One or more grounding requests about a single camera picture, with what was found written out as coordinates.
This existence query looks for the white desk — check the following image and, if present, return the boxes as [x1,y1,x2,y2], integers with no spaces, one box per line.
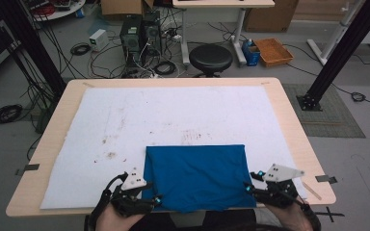
[172,0,276,66]

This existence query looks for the small cardboard box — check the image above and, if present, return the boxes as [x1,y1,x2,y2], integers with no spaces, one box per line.
[100,0,155,16]

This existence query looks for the white felt mat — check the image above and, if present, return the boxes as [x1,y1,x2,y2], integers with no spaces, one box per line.
[40,85,308,210]

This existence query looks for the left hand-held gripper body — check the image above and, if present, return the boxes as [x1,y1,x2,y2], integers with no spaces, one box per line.
[109,167,156,218]

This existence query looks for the round white table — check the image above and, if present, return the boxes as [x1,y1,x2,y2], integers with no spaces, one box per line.
[28,0,87,23]

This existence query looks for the black metal post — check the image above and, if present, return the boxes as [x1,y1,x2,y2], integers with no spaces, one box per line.
[297,0,370,112]
[0,0,67,99]

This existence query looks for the thin wooden stick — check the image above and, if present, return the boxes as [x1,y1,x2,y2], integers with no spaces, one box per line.
[302,181,323,201]

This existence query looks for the blue t-shirt white print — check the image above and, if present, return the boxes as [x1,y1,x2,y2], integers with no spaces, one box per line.
[142,143,257,215]

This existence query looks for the person's left hand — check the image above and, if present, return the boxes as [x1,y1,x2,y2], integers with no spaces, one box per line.
[95,204,145,231]

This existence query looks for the grey floor mat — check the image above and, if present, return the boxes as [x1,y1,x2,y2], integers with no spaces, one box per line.
[282,84,366,139]

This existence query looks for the black round stool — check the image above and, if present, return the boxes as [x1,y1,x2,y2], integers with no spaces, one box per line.
[188,43,234,79]

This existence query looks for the black tape cross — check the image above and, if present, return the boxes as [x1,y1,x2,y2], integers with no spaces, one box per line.
[314,206,346,223]

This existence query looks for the white metal stand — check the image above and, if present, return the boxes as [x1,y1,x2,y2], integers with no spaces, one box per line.
[306,0,370,66]

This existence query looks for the black tape strip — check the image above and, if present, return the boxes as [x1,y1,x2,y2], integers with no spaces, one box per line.
[314,174,338,185]
[14,163,40,177]

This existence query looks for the person's dark clothing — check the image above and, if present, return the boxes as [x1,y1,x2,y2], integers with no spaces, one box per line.
[138,209,271,231]

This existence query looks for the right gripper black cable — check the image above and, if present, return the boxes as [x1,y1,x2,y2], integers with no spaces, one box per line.
[297,197,323,231]

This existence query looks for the black computer tower green label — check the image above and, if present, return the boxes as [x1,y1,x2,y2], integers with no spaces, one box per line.
[119,14,144,69]

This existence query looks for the light wooden table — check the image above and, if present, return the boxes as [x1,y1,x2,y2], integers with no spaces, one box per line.
[5,77,337,218]

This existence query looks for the large black cable coil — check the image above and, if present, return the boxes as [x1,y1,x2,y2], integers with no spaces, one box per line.
[0,104,24,126]

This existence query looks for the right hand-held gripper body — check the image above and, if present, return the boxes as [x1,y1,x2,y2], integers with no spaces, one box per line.
[257,163,305,209]

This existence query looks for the blue box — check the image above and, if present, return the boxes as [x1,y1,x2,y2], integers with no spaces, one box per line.
[241,38,261,67]

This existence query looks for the person's right hand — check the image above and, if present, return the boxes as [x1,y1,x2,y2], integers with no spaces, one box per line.
[266,200,314,231]

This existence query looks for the small black cable coil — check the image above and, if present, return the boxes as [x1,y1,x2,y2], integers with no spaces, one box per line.
[351,91,367,103]

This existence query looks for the orange tray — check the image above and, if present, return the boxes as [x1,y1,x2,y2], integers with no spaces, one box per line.
[253,38,294,68]

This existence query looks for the large cardboard box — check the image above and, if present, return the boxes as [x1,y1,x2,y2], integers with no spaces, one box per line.
[244,0,300,33]

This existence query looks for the white power supply box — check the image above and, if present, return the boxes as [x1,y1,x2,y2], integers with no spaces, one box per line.
[89,28,110,52]

